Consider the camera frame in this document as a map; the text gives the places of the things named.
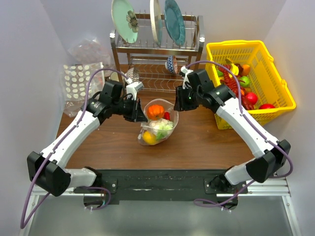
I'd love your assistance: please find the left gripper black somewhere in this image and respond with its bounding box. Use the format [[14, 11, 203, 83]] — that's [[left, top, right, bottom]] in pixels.
[[112, 95, 148, 122]]

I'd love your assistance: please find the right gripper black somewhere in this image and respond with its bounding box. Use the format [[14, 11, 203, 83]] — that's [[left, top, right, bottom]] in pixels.
[[174, 85, 202, 112]]

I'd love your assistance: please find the red toy chili pepper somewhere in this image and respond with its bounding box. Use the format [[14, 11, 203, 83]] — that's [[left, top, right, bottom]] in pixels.
[[163, 112, 170, 120]]

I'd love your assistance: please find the orange toy pumpkin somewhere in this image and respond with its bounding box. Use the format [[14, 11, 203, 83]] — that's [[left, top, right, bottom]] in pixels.
[[147, 104, 165, 120]]

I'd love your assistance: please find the polka dot zip bag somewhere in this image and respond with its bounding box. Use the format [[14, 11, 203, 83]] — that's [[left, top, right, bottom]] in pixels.
[[138, 99, 179, 146]]

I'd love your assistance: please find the yellow toy lemon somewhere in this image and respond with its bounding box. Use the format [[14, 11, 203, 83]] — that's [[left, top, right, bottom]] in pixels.
[[142, 131, 157, 145]]

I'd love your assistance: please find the white toy cauliflower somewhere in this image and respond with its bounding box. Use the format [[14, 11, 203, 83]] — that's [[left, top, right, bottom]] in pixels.
[[149, 118, 174, 141]]

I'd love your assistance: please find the red toy lobster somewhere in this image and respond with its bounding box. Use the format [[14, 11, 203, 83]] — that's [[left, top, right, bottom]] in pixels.
[[218, 67, 254, 110]]

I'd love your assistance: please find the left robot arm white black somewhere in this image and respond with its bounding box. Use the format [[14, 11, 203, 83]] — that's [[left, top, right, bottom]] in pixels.
[[27, 79, 147, 197]]

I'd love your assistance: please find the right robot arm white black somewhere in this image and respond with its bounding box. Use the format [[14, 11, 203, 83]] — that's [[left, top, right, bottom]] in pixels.
[[174, 66, 291, 193]]

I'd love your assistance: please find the polka dot bag stack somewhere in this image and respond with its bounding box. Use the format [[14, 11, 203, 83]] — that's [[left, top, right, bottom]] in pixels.
[[61, 62, 104, 117]]

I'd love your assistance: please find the crumpled clear plastic bag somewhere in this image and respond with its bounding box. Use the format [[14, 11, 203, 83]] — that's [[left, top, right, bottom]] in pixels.
[[68, 38, 115, 73]]

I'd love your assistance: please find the blue patterned bowl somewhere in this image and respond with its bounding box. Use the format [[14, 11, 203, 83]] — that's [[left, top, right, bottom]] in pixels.
[[165, 56, 178, 74]]

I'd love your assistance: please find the patterned grey bowl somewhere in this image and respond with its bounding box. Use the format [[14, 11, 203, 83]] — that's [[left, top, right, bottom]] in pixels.
[[126, 67, 140, 82]]

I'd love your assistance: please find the metal dish rack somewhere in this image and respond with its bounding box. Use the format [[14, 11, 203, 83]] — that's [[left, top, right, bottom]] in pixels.
[[109, 12, 205, 93]]

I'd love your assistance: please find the cream enamel mug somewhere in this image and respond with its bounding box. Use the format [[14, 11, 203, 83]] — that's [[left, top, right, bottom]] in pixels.
[[108, 72, 122, 82]]

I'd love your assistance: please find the yellow toy banana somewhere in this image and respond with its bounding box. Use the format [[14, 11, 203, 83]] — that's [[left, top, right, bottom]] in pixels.
[[225, 58, 239, 76]]

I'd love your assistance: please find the green toy apple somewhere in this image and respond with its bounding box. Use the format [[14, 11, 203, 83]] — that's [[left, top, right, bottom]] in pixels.
[[239, 76, 251, 88]]

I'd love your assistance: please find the round red toy fruit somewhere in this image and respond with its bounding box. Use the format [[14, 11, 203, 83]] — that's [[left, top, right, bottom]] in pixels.
[[246, 92, 258, 105]]

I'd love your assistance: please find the dark teal plate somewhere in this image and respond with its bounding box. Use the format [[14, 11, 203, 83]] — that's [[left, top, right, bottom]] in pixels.
[[164, 0, 186, 47]]

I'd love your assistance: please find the red toy apple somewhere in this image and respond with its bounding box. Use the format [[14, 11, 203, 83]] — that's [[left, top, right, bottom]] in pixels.
[[259, 103, 275, 110]]

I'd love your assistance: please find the yellow plastic basket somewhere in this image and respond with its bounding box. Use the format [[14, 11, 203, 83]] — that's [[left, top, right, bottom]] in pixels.
[[206, 40, 296, 126]]

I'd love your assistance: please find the cream rimmed plate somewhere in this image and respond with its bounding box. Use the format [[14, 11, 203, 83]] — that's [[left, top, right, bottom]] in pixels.
[[150, 0, 162, 46]]

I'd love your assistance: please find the mint green flower plate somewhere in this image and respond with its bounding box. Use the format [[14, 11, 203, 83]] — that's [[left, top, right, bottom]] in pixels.
[[111, 0, 139, 44]]

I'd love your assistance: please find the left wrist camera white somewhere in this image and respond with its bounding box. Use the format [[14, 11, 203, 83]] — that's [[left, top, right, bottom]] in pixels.
[[125, 78, 144, 100]]

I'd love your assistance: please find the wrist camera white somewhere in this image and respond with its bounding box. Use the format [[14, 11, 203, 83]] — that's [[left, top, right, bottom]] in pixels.
[[179, 66, 193, 89], [125, 78, 144, 100]]

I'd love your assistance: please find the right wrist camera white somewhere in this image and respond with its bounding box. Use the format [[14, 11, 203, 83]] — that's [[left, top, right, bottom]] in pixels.
[[179, 66, 193, 89]]

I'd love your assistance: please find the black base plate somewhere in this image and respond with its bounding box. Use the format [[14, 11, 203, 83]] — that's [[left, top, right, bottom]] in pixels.
[[73, 169, 249, 206]]

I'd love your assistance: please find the aluminium rail frame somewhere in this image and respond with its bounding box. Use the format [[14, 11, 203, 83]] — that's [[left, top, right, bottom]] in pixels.
[[18, 177, 302, 236]]

